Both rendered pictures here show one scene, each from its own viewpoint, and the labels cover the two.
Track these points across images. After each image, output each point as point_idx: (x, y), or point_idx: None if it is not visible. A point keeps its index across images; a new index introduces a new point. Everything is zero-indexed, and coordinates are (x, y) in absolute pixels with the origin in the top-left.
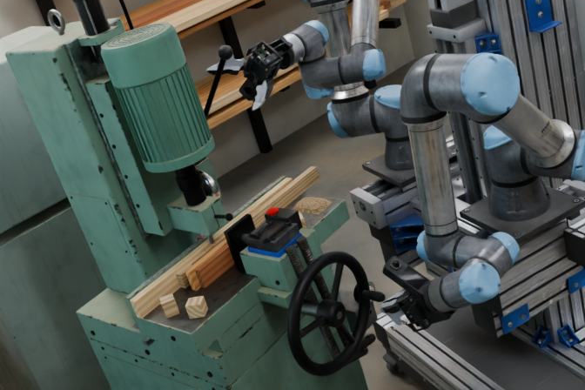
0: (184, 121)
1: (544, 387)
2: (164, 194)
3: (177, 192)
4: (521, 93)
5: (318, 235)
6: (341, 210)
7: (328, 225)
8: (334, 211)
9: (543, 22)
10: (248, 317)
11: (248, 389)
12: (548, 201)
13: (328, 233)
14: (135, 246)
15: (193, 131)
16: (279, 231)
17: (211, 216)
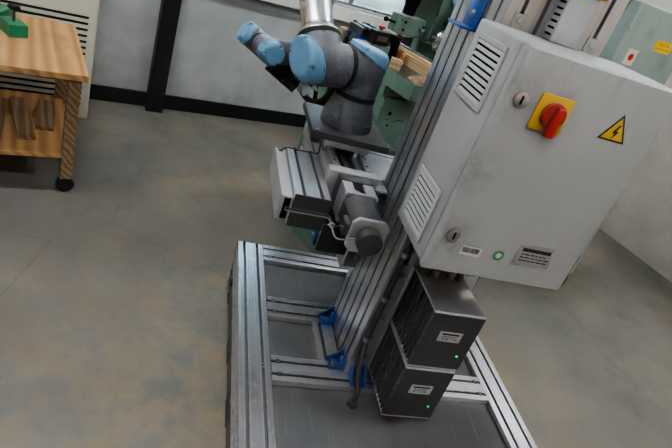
0: None
1: (295, 285)
2: (420, 10)
3: (425, 17)
4: (430, 78)
5: (389, 78)
6: (408, 87)
7: (397, 82)
8: (405, 81)
9: (470, 24)
10: None
11: (322, 89)
12: (326, 115)
13: (393, 87)
14: (414, 37)
15: None
16: (361, 24)
17: (393, 19)
